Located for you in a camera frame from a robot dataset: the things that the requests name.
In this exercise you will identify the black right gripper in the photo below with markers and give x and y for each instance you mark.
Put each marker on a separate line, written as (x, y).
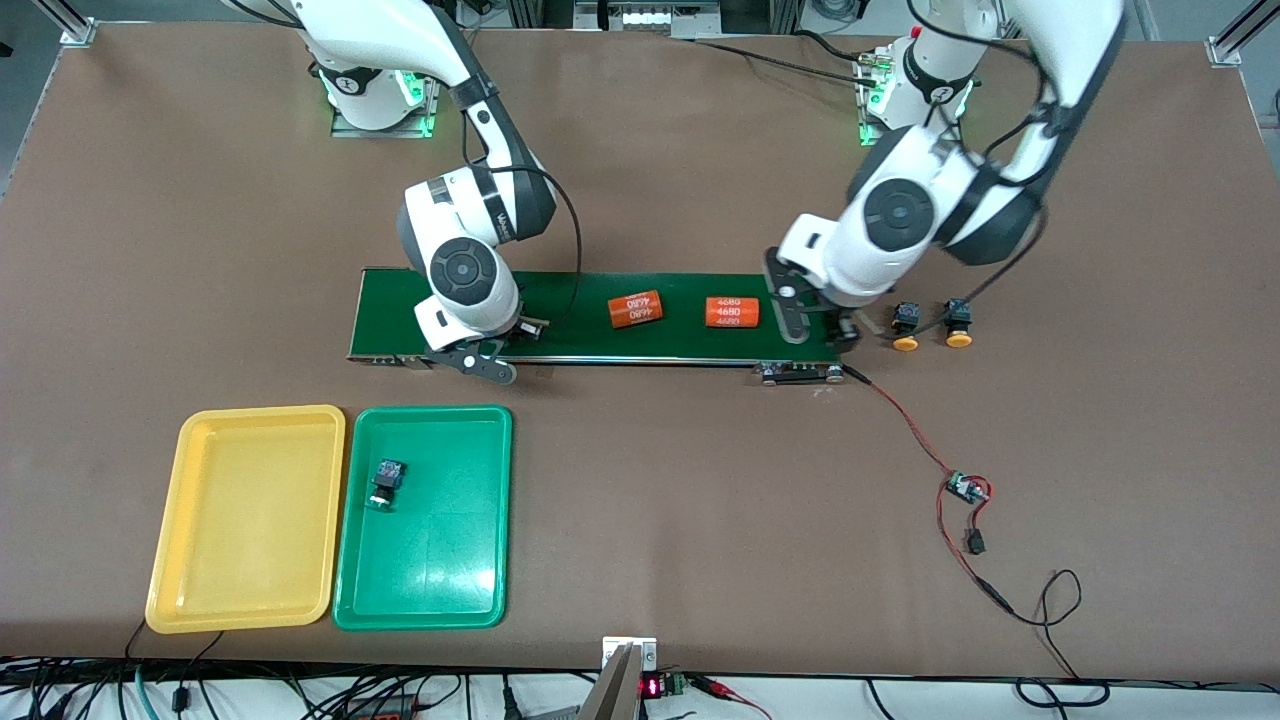
(521, 327)

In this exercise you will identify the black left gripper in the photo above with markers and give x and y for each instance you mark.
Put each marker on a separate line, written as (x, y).
(849, 328)

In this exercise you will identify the yellow mushroom push button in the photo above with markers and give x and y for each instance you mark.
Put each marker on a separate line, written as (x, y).
(958, 338)
(906, 342)

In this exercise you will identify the orange cylinder battery cell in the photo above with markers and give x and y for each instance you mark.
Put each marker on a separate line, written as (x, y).
(636, 310)
(732, 312)

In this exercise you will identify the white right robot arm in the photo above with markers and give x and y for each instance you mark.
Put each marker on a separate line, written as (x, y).
(465, 268)

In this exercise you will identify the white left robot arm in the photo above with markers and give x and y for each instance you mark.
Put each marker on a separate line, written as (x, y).
(905, 215)

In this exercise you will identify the green conveyor belt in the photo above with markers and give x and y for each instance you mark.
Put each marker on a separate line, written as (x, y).
(680, 342)

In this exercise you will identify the small green circuit board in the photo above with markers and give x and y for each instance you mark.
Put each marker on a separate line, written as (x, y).
(966, 487)

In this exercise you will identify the green plastic tray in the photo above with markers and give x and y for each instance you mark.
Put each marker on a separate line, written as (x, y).
(440, 560)

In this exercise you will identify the yellow plastic tray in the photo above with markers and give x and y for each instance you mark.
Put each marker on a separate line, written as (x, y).
(250, 520)

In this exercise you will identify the red clip lead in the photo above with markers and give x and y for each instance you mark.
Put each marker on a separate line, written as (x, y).
(715, 686)

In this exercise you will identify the red digit display module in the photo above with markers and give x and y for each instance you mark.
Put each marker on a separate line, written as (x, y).
(652, 687)

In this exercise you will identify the aluminium corner profile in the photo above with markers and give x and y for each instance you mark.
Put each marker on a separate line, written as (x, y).
(80, 32)
(1225, 48)

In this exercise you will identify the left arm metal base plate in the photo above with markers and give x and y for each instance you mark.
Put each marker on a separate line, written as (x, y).
(868, 135)

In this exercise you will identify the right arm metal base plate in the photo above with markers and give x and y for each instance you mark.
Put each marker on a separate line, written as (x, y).
(434, 112)

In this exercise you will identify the aluminium frame with white label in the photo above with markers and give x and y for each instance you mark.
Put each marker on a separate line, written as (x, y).
(645, 15)

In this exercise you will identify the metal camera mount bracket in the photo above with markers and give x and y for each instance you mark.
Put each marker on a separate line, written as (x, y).
(620, 690)

